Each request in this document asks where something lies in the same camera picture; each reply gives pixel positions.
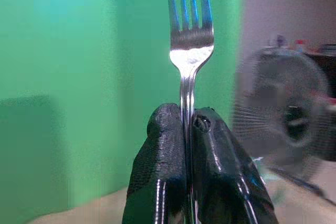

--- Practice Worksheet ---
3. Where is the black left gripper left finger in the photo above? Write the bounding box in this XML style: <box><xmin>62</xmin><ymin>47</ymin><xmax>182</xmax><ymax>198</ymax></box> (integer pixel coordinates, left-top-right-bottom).
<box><xmin>122</xmin><ymin>103</ymin><xmax>188</xmax><ymax>224</ymax></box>

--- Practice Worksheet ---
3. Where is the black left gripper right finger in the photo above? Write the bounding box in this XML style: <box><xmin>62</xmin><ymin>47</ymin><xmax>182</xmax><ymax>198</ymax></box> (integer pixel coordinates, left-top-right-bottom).
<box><xmin>193</xmin><ymin>107</ymin><xmax>279</xmax><ymax>224</ymax></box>

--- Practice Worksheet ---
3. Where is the silver metal fork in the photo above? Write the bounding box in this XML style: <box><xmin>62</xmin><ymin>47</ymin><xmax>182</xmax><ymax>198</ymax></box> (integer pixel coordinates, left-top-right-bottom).
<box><xmin>166</xmin><ymin>0</ymin><xmax>215</xmax><ymax>224</ymax></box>

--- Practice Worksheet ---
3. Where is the black floor fan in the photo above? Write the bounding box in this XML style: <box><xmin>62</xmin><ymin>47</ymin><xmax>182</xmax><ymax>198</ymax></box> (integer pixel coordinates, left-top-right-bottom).
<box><xmin>232</xmin><ymin>48</ymin><xmax>336</xmax><ymax>201</ymax></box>

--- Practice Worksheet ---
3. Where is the green backdrop screen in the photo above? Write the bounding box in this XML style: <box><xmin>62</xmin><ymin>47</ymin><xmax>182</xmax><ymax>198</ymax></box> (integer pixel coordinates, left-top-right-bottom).
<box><xmin>0</xmin><ymin>0</ymin><xmax>245</xmax><ymax>224</ymax></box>

